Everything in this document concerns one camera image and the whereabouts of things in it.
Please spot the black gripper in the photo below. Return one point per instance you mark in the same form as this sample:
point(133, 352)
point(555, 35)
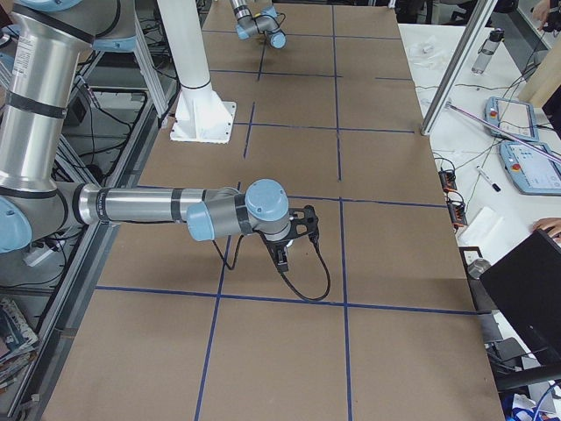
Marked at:
point(278, 246)

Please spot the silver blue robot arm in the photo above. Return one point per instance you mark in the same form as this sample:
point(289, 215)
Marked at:
point(264, 23)
point(52, 36)

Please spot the stack of magazines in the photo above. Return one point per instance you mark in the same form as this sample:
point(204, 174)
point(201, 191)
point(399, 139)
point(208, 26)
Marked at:
point(18, 342)

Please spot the person's hand at desk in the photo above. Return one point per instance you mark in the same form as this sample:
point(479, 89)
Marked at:
point(552, 226)

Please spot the orange black connector lower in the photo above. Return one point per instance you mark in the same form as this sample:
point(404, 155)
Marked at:
point(456, 211)

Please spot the orange black connector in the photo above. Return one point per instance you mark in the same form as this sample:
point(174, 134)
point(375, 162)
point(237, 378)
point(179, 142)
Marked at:
point(456, 211)
point(447, 178)

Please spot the orange black connector upper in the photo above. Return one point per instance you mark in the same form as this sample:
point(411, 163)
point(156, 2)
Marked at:
point(447, 178)

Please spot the white folded paper towel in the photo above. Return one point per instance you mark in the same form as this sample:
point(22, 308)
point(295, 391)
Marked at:
point(480, 228)

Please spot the black marker pen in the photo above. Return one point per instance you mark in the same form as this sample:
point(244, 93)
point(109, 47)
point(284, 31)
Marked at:
point(487, 178)

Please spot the black laptop computer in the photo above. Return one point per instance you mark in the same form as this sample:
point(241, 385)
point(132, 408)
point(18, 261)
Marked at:
point(525, 287)

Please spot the white power strip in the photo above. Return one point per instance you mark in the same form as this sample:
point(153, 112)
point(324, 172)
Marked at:
point(38, 254)

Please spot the lower blue teach pendant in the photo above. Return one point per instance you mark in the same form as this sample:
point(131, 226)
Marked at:
point(531, 172)

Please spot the blue teach pendant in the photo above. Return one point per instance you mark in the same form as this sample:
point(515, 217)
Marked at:
point(531, 172)
point(516, 118)

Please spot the upper blue teach pendant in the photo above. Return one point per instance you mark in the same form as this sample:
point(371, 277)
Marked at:
point(516, 118)

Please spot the clear water bottle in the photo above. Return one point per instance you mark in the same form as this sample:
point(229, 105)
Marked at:
point(487, 50)

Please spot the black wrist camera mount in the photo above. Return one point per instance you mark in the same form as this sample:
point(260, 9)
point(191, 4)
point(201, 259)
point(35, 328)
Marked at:
point(304, 222)

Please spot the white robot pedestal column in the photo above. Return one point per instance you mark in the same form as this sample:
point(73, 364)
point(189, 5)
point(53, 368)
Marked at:
point(201, 115)

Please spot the aluminium frame post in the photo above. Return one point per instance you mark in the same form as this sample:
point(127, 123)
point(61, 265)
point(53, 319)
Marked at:
point(481, 13)

